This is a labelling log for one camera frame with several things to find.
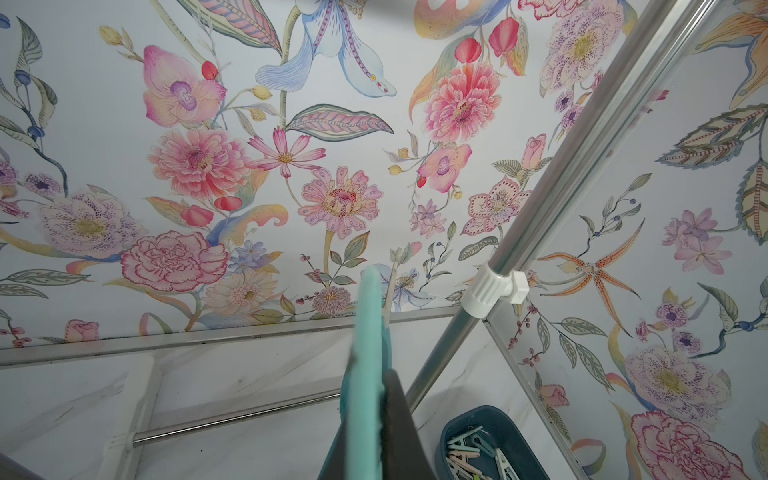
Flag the teal embroidered t-shirt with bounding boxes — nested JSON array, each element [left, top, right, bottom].
[[319, 267, 392, 479]]

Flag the metal clothes rack white joints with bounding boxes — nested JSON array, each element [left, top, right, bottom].
[[95, 0, 721, 480]]

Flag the dark teal clothespin bin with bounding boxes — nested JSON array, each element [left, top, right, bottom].
[[434, 405, 549, 479]]

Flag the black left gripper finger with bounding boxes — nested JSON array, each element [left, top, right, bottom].
[[381, 369, 437, 480]]

